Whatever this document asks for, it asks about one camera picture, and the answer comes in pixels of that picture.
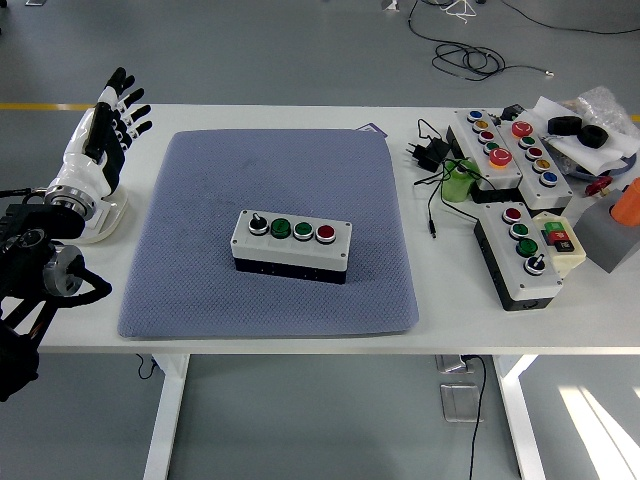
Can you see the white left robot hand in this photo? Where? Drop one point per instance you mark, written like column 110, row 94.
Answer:
column 80, row 167

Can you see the grey four-button control box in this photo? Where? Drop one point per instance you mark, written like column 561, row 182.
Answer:
column 537, row 287
column 290, row 250

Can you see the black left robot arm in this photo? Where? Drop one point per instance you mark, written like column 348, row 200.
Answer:
column 20, row 240

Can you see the grey five-button control box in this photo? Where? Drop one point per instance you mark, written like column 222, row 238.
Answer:
column 505, row 175
column 555, row 192

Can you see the grey-blue textured mat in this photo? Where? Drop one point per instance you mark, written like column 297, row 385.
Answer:
column 310, row 165

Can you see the white table leg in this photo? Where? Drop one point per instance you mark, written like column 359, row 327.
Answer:
column 520, row 425
column 165, row 425

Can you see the purple card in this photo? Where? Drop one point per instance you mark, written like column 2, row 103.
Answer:
column 377, row 131

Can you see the metal stand foot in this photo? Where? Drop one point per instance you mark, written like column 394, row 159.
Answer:
column 390, row 5

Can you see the black power adapter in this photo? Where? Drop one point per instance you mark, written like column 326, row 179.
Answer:
column 431, row 152

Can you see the green plastic bottle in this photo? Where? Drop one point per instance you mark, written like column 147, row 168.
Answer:
column 455, row 187

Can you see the metal floor socket plate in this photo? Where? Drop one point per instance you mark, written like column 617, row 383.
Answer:
column 447, row 364
column 460, row 402

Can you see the small black device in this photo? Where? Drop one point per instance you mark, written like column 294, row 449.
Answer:
column 512, row 111

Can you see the red knob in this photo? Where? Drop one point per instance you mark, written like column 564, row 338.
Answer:
column 597, row 187

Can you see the white foam sheet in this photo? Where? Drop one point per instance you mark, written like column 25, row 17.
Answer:
column 600, row 155

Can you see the clear bubble wrap bag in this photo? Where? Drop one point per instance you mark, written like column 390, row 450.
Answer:
column 600, row 102

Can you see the grey wedge block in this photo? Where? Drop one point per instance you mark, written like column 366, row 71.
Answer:
column 600, row 235

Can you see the blue-grey round plate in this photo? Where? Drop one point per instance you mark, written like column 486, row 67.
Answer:
column 627, row 165

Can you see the orange cylinder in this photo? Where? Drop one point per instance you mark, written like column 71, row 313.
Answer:
column 627, row 207

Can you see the cream three-button switch box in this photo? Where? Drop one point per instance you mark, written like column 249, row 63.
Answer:
column 572, row 257

